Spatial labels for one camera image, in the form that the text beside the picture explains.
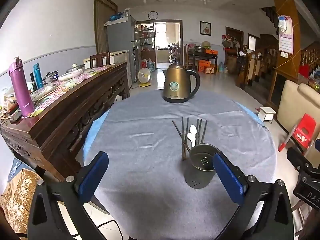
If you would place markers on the bronze electric kettle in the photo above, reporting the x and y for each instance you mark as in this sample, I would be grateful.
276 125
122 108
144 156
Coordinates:
175 85

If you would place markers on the brown wooden door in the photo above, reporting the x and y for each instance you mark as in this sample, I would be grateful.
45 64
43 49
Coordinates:
103 22

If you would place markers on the white plate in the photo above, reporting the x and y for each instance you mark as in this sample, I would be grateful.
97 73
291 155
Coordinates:
70 75

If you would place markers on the round wall clock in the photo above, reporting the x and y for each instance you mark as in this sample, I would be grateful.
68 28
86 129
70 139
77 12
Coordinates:
153 15

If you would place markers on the gold patterned cloth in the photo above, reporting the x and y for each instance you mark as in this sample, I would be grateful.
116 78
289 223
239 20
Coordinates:
20 197

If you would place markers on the carved wooden sideboard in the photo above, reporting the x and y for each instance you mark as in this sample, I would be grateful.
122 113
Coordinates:
62 120

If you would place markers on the orange cardboard box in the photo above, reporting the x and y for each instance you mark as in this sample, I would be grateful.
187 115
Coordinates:
207 66

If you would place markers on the wooden chair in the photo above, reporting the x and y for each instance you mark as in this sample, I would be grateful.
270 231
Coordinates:
100 59

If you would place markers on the purple thermos bottle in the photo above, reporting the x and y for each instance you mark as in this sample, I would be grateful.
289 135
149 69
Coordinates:
22 92

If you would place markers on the framed wall picture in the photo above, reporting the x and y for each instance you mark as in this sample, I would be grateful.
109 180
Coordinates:
205 28

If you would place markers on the small black bottle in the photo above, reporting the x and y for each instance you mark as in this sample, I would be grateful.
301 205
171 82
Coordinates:
33 82

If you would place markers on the small white stool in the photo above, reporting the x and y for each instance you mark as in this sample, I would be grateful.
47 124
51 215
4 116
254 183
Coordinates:
266 113

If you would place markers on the orange wooden pillar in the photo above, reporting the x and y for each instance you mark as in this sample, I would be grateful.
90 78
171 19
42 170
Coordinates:
287 7

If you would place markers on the teal thermos bottle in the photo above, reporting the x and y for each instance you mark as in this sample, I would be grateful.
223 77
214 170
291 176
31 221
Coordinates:
38 77

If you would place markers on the wall calendar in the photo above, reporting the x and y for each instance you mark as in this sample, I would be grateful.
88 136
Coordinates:
286 37

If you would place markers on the perforated metal utensil holder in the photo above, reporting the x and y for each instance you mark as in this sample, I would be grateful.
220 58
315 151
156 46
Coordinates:
200 170

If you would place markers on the red plastic child chair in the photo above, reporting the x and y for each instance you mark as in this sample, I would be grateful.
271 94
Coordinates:
303 130

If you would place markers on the beige sofa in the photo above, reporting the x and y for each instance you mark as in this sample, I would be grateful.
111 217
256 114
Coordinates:
300 105

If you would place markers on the yellow floor fan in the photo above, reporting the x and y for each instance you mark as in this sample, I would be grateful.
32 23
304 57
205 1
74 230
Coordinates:
144 76

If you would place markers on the white chest freezer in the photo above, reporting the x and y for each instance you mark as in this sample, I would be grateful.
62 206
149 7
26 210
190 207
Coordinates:
120 57

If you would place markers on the dark dining table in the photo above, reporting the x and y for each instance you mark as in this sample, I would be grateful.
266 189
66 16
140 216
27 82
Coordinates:
203 55

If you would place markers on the grey refrigerator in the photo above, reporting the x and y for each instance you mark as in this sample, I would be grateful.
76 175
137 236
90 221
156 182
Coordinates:
120 37

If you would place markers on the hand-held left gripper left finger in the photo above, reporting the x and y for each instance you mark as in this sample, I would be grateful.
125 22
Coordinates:
93 177

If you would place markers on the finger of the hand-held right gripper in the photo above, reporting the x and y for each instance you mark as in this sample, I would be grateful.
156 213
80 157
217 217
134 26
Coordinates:
298 158

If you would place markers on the wooden stair railing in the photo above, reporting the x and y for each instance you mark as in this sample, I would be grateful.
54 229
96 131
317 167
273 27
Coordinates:
260 65

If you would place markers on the dark chopsticks bundle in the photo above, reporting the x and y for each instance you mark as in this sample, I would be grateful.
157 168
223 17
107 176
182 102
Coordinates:
180 136

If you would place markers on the round table with grey cloth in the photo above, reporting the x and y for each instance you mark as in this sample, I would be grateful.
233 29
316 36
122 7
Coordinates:
140 135

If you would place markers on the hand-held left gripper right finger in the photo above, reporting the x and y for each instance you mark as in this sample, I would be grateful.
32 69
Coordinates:
227 177

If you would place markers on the pink checkered table mat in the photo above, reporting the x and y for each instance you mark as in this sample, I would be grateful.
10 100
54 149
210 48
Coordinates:
75 85

